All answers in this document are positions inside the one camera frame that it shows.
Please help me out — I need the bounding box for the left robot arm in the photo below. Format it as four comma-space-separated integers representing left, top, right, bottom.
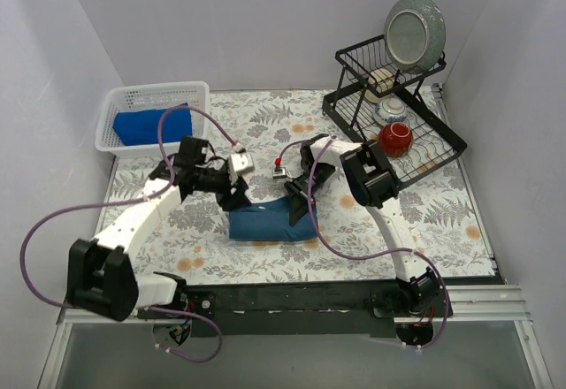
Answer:
66, 136, 255, 321

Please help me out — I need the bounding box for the black wire dish rack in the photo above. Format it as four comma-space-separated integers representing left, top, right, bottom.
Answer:
322, 35, 467, 188

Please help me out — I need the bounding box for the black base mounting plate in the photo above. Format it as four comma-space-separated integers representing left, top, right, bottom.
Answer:
136, 280, 458, 338

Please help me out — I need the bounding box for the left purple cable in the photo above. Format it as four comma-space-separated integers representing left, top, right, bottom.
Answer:
19, 104, 244, 363

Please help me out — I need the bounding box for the teal blue t shirt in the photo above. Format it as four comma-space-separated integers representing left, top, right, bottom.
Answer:
228, 196, 317, 242

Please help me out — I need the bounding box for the blue white porcelain bowl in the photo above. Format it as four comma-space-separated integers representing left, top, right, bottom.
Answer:
373, 96, 408, 126

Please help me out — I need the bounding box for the white plastic basket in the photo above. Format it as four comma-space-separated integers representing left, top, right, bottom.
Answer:
95, 81, 210, 158

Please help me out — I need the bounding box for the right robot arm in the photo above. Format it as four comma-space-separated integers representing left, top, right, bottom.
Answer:
285, 134, 444, 317

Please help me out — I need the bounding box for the red bowl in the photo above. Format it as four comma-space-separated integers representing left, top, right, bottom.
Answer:
378, 122, 413, 157

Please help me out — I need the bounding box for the aluminium frame rail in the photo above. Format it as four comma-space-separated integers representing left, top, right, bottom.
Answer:
57, 285, 532, 324

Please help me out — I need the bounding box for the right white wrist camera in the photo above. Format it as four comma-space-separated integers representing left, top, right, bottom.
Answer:
272, 157, 287, 179

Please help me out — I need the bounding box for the grey green plate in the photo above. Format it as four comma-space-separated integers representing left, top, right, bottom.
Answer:
384, 0, 446, 73

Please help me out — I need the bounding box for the cream ceramic cup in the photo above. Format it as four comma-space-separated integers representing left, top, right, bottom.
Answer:
364, 67, 394, 103

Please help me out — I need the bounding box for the bright blue t shirt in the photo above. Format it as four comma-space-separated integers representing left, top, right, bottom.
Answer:
113, 109, 193, 146

